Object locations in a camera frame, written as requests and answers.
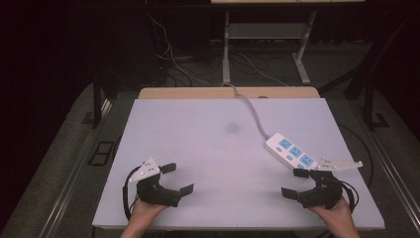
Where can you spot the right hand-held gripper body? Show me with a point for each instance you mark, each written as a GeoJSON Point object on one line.
{"type": "Point", "coordinates": [322, 191]}

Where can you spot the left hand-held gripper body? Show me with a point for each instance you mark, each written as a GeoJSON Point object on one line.
{"type": "Point", "coordinates": [155, 193]}

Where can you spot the person's left hand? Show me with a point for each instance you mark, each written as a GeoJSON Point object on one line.
{"type": "Point", "coordinates": [145, 211]}

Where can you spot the person's right hand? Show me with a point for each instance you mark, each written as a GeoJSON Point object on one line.
{"type": "Point", "coordinates": [333, 214]}

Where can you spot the white power strip blue sockets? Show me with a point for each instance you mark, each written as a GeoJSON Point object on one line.
{"type": "Point", "coordinates": [290, 152]}

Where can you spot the black metal stand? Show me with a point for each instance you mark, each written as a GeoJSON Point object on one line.
{"type": "Point", "coordinates": [371, 99]}
{"type": "Point", "coordinates": [96, 99]}

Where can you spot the black floor frame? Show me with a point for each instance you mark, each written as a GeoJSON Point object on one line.
{"type": "Point", "coordinates": [101, 153]}

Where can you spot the aluminium floor rail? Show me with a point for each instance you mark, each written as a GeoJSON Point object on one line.
{"type": "Point", "coordinates": [71, 185]}
{"type": "Point", "coordinates": [394, 172]}

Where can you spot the grey metal desk frame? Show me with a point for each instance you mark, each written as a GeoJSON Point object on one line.
{"type": "Point", "coordinates": [264, 31]}

